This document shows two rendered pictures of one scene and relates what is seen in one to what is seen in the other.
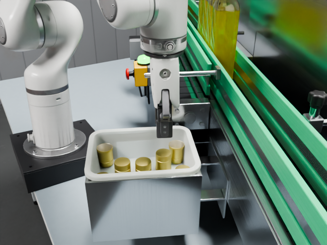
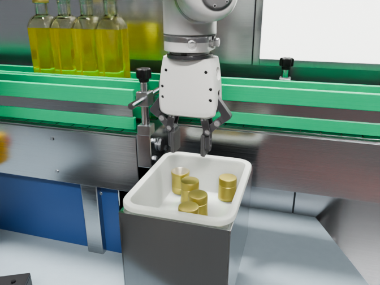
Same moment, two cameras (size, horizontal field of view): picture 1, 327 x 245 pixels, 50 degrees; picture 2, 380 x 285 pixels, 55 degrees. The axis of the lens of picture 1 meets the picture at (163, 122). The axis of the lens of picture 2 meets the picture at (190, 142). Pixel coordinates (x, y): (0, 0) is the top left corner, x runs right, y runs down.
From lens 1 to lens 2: 0.70 m
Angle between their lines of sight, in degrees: 61
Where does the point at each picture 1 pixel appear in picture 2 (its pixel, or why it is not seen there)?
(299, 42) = not seen: hidden behind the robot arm
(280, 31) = (155, 44)
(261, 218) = (338, 147)
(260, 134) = (295, 94)
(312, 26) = not seen: hidden behind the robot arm
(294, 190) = (366, 102)
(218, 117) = (194, 125)
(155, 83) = (215, 86)
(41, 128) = not seen: outside the picture
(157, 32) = (212, 26)
